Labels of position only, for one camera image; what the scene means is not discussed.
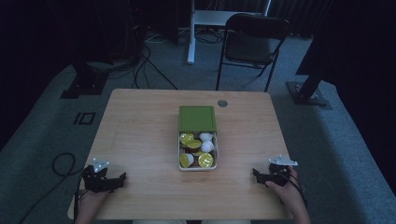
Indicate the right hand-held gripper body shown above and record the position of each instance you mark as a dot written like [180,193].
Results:
[280,170]

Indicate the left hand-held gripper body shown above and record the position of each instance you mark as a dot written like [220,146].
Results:
[96,182]

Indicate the person's left hand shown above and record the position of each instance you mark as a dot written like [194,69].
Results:
[93,200]

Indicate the person's right hand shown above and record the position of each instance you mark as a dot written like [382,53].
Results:
[286,193]

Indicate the white box tray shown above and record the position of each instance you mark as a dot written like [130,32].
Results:
[214,155]

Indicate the yellow foil coffee capsule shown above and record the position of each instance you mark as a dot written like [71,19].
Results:
[194,144]
[186,138]
[186,160]
[205,160]

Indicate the white upturned coffee capsule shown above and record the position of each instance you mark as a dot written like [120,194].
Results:
[206,136]
[207,146]

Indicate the grey round table grommet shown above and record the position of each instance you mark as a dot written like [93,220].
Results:
[222,103]

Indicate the black stand base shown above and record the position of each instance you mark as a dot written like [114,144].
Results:
[85,84]
[306,93]

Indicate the green box sleeve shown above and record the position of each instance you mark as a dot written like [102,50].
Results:
[197,118]

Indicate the black folding chair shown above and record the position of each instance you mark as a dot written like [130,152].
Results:
[249,46]

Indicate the white desk frame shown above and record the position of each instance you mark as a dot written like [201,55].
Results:
[199,18]

